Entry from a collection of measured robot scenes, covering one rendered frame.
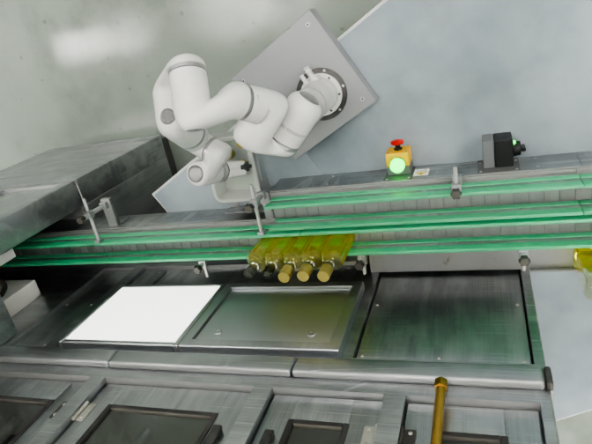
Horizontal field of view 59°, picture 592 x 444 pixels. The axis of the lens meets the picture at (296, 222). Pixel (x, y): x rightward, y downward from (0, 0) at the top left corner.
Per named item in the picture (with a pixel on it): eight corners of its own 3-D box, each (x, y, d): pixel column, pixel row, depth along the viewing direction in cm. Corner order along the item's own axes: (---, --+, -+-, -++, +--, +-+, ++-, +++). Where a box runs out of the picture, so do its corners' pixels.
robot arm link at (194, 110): (249, 66, 119) (196, 51, 108) (258, 123, 117) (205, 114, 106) (212, 90, 128) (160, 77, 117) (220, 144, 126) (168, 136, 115)
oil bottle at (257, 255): (271, 243, 177) (247, 275, 158) (268, 227, 175) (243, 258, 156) (286, 242, 175) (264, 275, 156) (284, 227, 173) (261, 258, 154)
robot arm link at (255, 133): (260, 98, 116) (227, 155, 124) (329, 114, 133) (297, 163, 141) (240, 74, 121) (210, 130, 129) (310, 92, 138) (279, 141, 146)
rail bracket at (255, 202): (265, 225, 174) (251, 241, 163) (254, 176, 168) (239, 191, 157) (273, 224, 173) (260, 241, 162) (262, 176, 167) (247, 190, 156)
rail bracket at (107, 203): (121, 222, 205) (84, 249, 186) (107, 182, 199) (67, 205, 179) (131, 222, 203) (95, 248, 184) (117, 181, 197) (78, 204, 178)
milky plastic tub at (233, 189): (225, 194, 189) (215, 203, 181) (210, 133, 181) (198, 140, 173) (270, 190, 183) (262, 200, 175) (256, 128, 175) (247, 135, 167)
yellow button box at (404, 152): (391, 167, 167) (388, 175, 161) (388, 144, 164) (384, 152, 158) (413, 166, 165) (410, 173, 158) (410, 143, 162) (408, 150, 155)
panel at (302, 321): (123, 291, 193) (60, 349, 163) (121, 284, 192) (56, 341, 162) (365, 289, 162) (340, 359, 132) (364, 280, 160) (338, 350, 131)
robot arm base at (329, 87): (287, 79, 159) (272, 89, 145) (321, 55, 153) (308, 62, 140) (316, 122, 162) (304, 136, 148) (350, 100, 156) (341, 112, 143)
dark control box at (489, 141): (483, 159, 157) (483, 168, 150) (481, 134, 154) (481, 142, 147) (513, 157, 155) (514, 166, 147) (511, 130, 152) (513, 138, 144)
